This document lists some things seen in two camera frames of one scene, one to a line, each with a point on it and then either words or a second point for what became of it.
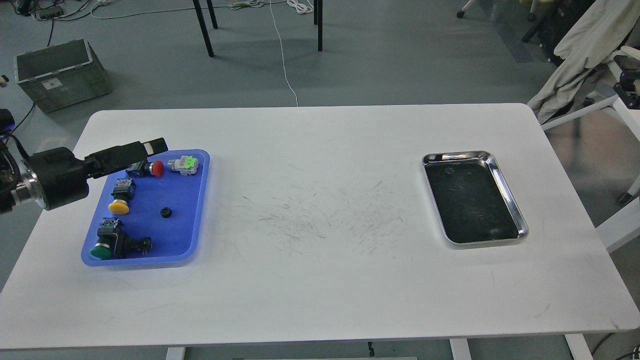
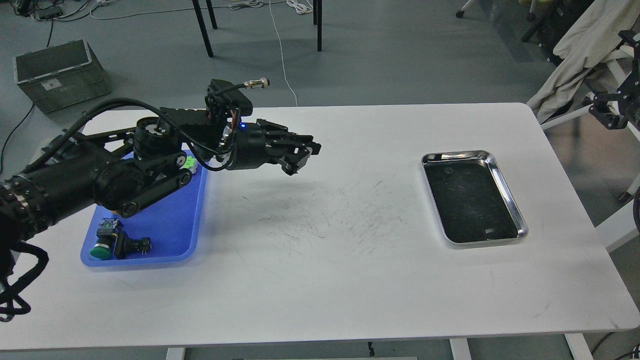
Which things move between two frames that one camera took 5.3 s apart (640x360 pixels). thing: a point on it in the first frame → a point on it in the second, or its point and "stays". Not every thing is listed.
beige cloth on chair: x=595 y=35 stays
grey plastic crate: x=62 y=75 stays
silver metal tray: x=473 y=201 stays
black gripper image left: x=55 y=177 → x=246 y=141
